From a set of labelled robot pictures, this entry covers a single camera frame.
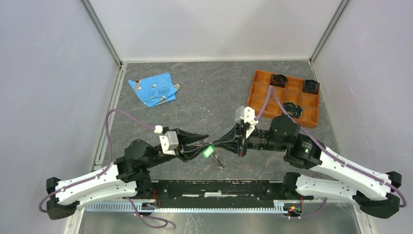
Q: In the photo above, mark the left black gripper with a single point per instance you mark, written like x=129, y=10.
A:
x=187, y=152

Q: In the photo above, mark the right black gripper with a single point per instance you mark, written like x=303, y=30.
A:
x=231, y=141

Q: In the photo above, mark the key with green tag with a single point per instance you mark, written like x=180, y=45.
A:
x=208, y=151

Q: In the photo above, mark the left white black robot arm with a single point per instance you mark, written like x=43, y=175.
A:
x=127, y=176

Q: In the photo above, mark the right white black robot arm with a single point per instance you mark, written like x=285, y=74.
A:
x=372, y=191

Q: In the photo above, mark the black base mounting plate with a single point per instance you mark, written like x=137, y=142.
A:
x=220, y=193

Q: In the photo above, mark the blue patterned cloth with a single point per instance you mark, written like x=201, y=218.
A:
x=155, y=90

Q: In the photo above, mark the blue yellow rolled item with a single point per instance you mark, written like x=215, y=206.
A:
x=293, y=109

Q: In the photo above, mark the black rolled item red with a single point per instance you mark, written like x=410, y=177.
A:
x=278, y=80

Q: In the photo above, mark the orange compartment tray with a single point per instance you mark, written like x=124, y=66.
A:
x=292, y=92

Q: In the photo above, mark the black rolled item corner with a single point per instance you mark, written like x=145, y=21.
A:
x=310, y=86

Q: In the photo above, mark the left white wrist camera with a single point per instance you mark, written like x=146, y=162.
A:
x=169, y=142

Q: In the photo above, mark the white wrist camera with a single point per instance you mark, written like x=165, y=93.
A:
x=169, y=142
x=247, y=115

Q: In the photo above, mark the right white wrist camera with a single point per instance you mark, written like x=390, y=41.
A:
x=247, y=115

